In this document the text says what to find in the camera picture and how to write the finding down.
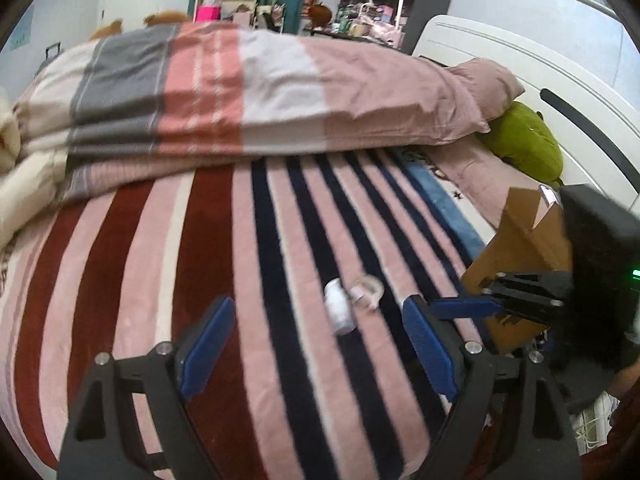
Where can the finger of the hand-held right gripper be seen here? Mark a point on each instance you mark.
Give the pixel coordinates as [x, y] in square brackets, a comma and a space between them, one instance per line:
[530, 280]
[465, 307]

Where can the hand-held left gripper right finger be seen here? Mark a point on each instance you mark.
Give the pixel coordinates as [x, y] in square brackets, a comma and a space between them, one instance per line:
[430, 350]

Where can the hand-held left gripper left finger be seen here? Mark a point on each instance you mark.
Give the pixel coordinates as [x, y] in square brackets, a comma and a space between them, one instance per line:
[207, 350]

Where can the brown cardboard box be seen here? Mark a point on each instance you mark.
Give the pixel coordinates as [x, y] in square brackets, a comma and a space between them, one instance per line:
[525, 240]

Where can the small white bottle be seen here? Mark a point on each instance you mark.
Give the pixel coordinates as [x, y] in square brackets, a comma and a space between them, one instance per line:
[340, 310]

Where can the person's right forearm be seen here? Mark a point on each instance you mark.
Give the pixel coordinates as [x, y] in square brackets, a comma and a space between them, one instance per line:
[624, 385]

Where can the red and navy striped blanket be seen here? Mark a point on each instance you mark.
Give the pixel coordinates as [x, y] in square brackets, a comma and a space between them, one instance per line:
[150, 260]

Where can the pink striped pillow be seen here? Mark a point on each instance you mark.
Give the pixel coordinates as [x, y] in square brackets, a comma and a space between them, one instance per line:
[480, 175]
[485, 90]

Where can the green plush toy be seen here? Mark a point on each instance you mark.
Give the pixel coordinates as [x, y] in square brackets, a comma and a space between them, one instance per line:
[525, 145]

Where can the white slatted basket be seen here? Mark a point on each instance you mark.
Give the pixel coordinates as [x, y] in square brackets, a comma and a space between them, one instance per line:
[592, 425]

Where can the white headboard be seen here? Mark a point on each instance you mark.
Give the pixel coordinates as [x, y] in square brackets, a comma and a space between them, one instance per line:
[500, 45]

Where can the cream fleece blanket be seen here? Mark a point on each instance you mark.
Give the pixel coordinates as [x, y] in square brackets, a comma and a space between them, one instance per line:
[25, 185]

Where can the folded pink and grey duvet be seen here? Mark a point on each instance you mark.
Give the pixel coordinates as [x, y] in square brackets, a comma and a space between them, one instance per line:
[210, 90]

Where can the cluttered dark desk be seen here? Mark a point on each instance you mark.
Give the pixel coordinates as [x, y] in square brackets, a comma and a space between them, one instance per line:
[365, 30]

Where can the dark tall bookshelf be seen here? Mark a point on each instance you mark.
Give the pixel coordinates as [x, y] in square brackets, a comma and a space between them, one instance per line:
[435, 0]

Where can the brown plush animal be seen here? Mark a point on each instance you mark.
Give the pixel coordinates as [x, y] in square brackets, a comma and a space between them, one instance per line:
[319, 11]

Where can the brown teddy bear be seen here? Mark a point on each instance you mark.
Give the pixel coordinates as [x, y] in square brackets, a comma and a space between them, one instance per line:
[107, 30]
[165, 18]

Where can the black chair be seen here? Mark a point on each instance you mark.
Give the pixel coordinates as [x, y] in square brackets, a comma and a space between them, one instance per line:
[270, 20]

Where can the bright pink bag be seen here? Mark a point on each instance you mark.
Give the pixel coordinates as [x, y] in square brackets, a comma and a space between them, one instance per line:
[208, 14]

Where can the light blue wall poster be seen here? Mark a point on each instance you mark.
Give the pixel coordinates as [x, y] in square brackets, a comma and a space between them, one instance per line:
[22, 30]

